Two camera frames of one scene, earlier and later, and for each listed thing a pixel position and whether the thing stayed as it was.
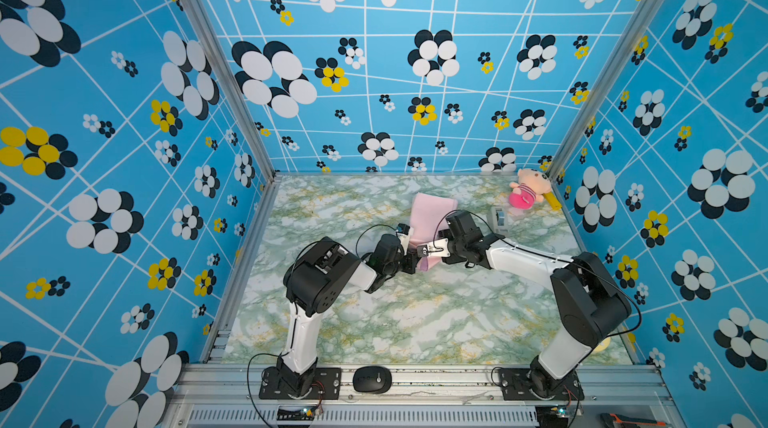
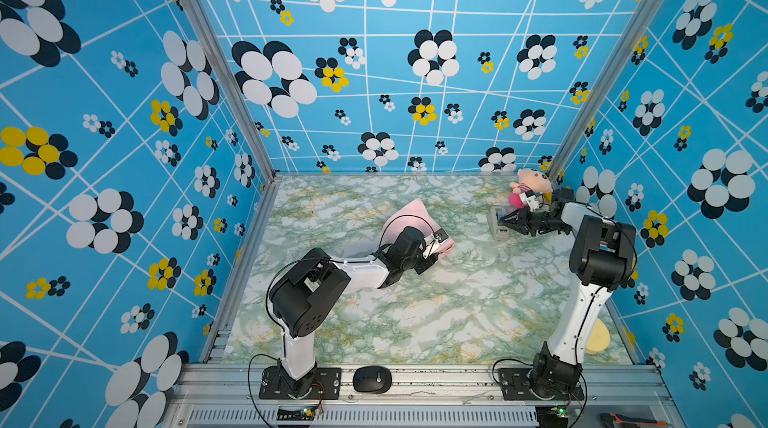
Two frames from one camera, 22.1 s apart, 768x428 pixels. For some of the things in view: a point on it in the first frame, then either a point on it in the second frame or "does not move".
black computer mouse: (372, 379) does not move
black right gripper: (451, 260) → (521, 221)
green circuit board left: (300, 414) does not move
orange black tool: (609, 419) does not move
